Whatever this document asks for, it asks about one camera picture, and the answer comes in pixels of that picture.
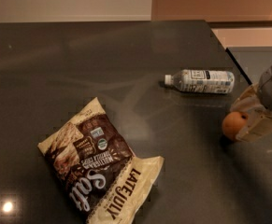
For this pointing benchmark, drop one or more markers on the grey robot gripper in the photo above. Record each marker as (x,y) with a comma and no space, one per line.
(256,98)

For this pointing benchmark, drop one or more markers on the orange fruit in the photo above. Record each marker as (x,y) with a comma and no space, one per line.
(233,123)

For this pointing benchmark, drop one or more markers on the brown Late July chip bag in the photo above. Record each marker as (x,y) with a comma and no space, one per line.
(100,173)

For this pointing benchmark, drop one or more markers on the clear plastic water bottle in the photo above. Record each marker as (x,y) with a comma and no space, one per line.
(202,81)

